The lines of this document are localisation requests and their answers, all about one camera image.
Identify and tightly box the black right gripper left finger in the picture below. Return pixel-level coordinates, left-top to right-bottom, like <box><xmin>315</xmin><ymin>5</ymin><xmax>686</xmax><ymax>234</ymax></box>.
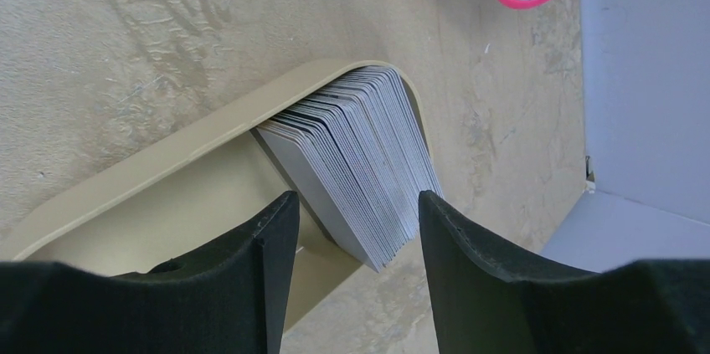
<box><xmin>1</xmin><ymin>191</ymin><xmax>300</xmax><ymax>353</ymax></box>

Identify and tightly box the stack of grey cards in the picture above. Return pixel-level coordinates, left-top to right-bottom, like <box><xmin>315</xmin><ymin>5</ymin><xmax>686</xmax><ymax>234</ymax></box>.
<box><xmin>257</xmin><ymin>65</ymin><xmax>441</xmax><ymax>271</ymax></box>

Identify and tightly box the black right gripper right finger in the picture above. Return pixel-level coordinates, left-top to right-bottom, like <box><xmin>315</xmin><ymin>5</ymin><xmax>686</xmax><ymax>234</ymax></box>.
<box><xmin>419</xmin><ymin>191</ymin><xmax>709</xmax><ymax>353</ymax></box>

